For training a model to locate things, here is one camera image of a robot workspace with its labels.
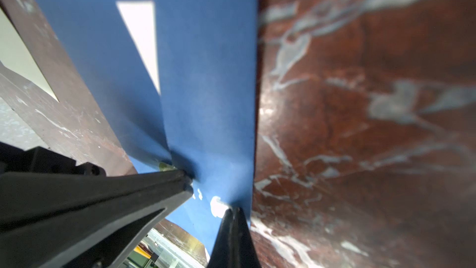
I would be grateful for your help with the aluminium front rail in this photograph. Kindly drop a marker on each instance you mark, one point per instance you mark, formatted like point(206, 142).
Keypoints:
point(155, 251)

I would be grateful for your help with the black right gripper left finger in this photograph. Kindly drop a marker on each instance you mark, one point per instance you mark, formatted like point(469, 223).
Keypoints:
point(73, 221)

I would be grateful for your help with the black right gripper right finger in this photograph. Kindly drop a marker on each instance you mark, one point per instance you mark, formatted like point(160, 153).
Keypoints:
point(234, 247)

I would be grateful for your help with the dark blue envelope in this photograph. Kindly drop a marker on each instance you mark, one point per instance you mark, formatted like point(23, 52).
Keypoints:
point(203, 122)

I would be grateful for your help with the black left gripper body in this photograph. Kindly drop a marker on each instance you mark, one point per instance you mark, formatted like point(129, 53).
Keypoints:
point(42, 160)

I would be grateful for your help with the cream envelope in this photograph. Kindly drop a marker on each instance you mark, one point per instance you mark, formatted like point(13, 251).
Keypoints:
point(16, 57)

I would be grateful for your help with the beige lined letter paper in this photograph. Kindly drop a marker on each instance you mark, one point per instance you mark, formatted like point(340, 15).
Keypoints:
point(140, 21)

